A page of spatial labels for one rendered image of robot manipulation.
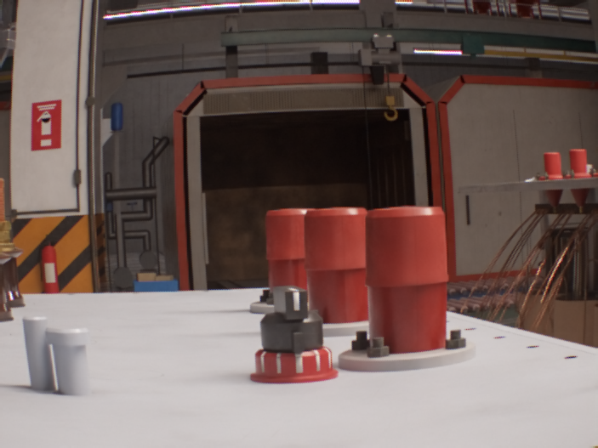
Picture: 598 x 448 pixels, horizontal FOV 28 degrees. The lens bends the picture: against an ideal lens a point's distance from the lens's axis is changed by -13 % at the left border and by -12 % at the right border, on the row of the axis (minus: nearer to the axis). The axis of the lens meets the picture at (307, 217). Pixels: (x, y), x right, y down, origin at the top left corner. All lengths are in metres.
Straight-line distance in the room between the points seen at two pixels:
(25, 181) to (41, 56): 1.23
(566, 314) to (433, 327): 2.92
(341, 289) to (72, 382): 0.53
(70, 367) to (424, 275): 0.33
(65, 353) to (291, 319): 0.20
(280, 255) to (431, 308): 0.66
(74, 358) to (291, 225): 0.82
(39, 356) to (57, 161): 10.70
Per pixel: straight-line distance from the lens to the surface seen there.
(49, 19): 11.83
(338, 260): 1.41
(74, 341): 0.95
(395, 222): 1.09
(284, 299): 1.03
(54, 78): 11.73
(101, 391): 0.99
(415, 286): 1.09
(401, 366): 1.07
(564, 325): 4.02
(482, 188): 4.44
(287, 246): 1.74
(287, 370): 1.03
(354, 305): 1.42
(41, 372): 0.99
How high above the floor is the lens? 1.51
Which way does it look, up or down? 1 degrees down
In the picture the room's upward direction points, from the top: 3 degrees counter-clockwise
